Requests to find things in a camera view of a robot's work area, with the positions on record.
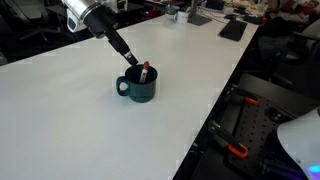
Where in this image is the dark teal speckled mug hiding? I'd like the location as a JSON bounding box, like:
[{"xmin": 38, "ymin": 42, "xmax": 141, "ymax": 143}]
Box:
[{"xmin": 116, "ymin": 65, "xmax": 158, "ymax": 103}]

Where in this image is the white mug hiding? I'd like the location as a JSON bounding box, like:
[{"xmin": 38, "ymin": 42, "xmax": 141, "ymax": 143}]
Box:
[{"xmin": 174, "ymin": 11, "xmax": 189, "ymax": 24}]

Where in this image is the black perforated breadboard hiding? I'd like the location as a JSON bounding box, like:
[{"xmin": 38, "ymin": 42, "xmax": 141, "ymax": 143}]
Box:
[{"xmin": 227, "ymin": 97, "xmax": 304, "ymax": 180}]

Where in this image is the green bowl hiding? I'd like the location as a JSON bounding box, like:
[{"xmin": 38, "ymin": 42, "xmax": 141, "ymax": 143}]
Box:
[{"xmin": 165, "ymin": 5, "xmax": 179, "ymax": 20}]

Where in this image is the orange handled clamp far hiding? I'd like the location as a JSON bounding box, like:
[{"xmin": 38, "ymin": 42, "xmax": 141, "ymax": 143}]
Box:
[{"xmin": 229, "ymin": 84, "xmax": 259, "ymax": 105}]

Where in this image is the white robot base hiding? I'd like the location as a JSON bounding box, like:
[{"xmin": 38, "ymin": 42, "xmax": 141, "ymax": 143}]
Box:
[{"xmin": 277, "ymin": 107, "xmax": 320, "ymax": 180}]

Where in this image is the orange handled clamp near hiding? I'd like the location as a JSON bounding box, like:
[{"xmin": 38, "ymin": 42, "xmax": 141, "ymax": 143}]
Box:
[{"xmin": 208, "ymin": 121, "xmax": 249, "ymax": 159}]

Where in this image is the black office chair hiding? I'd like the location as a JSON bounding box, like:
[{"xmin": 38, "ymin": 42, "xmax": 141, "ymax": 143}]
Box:
[{"xmin": 3, "ymin": 0, "xmax": 62, "ymax": 42}]

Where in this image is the red capped marker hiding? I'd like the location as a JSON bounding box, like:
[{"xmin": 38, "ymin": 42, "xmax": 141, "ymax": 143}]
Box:
[{"xmin": 139, "ymin": 61, "xmax": 149, "ymax": 84}]

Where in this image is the black tablet on table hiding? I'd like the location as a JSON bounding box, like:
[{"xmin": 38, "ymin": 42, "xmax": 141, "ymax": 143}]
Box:
[{"xmin": 219, "ymin": 20, "xmax": 247, "ymax": 41}]

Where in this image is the monitor stand base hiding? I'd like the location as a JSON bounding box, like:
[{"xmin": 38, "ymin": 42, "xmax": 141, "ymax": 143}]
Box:
[{"xmin": 187, "ymin": 0, "xmax": 211, "ymax": 26}]

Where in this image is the orange handled clamp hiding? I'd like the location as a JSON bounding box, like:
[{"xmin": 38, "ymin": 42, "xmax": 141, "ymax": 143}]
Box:
[
  {"xmin": 208, "ymin": 121, "xmax": 249, "ymax": 159},
  {"xmin": 229, "ymin": 84, "xmax": 259, "ymax": 105}
]

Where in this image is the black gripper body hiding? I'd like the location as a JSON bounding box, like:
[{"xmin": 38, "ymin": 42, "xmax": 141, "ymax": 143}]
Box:
[{"xmin": 83, "ymin": 5, "xmax": 118, "ymax": 39}]

